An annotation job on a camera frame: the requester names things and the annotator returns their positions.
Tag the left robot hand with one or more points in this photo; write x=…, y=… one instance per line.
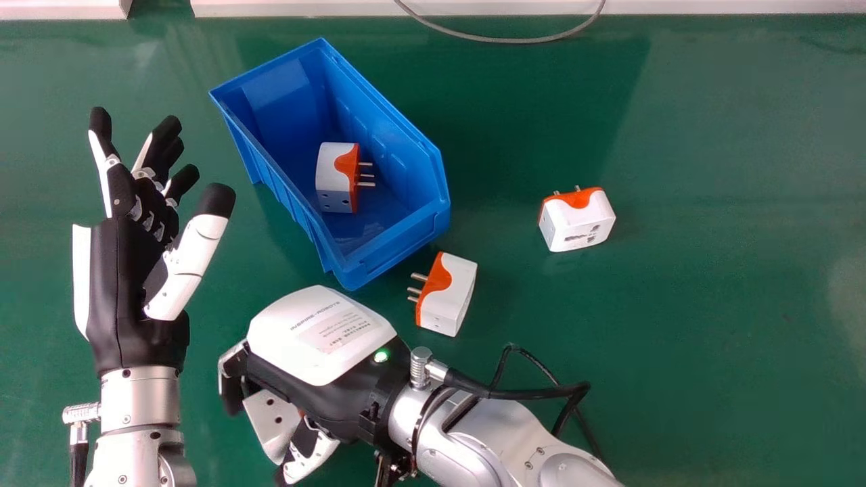
x=115, y=284

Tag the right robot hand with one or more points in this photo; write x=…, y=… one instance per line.
x=318, y=352

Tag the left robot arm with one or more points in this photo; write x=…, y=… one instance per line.
x=135, y=426

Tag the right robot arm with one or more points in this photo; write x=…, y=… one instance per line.
x=487, y=446

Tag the white-and-orange plug adapter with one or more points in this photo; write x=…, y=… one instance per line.
x=338, y=177
x=577, y=220
x=446, y=294

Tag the blue plastic bin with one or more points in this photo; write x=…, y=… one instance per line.
x=325, y=155

